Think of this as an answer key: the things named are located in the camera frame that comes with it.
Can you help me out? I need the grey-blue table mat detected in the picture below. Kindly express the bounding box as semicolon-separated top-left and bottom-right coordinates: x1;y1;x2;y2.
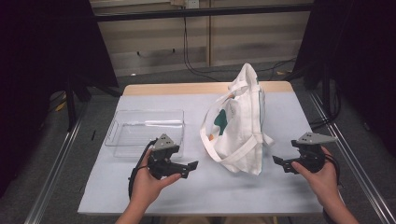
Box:
78;91;324;217

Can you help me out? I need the black hanging cable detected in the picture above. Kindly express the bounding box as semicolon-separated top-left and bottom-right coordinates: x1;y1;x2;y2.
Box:
182;16;222;82

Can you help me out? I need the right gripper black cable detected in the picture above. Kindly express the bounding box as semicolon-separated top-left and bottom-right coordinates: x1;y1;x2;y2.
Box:
323;153;343;189

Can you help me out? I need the person's left hand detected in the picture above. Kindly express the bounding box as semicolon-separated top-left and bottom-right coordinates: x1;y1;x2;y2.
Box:
132;148;182;213

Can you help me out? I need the clear plastic container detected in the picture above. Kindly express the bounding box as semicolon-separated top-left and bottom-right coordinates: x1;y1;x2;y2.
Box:
104;108;185;159

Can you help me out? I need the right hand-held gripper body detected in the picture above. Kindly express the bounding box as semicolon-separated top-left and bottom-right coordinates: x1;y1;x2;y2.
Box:
281;132;339;175

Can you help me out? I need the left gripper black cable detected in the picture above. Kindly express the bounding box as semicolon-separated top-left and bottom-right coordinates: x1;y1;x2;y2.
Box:
128;138;158;200

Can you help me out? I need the metal floor rail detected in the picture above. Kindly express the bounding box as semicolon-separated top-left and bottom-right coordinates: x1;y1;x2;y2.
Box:
23;105;90;224
307;91;396;224

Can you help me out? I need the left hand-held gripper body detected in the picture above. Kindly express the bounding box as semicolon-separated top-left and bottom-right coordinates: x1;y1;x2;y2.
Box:
147;133;191;180

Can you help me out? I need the dark curtain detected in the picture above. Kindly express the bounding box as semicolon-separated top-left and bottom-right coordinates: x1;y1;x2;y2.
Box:
0;0;120;199
292;0;396;157

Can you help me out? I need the black horizontal bar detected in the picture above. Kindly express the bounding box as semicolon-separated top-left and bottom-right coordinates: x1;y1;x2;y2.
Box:
92;3;316;22

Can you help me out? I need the person's right hand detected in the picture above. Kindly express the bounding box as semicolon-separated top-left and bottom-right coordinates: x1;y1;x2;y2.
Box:
290;146;341;210

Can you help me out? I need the white canvas tote bag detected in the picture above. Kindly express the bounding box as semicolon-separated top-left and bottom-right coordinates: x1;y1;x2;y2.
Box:
199;63;276;176

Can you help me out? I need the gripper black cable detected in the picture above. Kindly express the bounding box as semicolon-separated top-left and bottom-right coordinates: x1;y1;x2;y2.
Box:
323;153;343;189
128;138;158;200

